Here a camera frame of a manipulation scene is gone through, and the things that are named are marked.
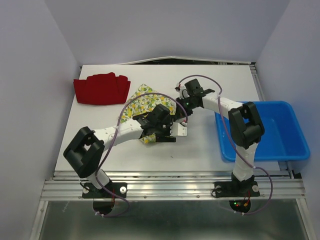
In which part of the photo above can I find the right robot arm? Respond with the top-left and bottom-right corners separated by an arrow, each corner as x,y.
175,76 -> 265,195

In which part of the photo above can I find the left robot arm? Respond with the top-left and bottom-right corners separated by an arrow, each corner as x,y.
63,104 -> 175,197

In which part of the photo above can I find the red folded skirt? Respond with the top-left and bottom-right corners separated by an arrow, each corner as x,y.
73,72 -> 131,106

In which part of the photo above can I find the blue plastic bin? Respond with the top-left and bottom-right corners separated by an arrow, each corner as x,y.
213,100 -> 311,163

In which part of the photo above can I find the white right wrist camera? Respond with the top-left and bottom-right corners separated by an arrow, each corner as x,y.
174,82 -> 189,100

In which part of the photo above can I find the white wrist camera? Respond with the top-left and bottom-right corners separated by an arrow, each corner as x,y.
174,82 -> 189,100
170,121 -> 188,137

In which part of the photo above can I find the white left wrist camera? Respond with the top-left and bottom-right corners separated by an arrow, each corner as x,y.
170,121 -> 188,137

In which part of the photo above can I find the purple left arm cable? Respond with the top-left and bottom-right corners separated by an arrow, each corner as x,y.
93,92 -> 189,218

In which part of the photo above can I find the aluminium right side rail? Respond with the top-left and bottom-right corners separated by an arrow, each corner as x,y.
249,64 -> 266,101

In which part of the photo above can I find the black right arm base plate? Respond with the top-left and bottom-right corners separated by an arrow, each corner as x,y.
211,180 -> 260,199

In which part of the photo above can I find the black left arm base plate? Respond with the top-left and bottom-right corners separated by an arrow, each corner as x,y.
80,182 -> 128,199

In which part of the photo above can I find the aluminium front rail frame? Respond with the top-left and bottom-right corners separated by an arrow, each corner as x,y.
40,171 -> 306,201

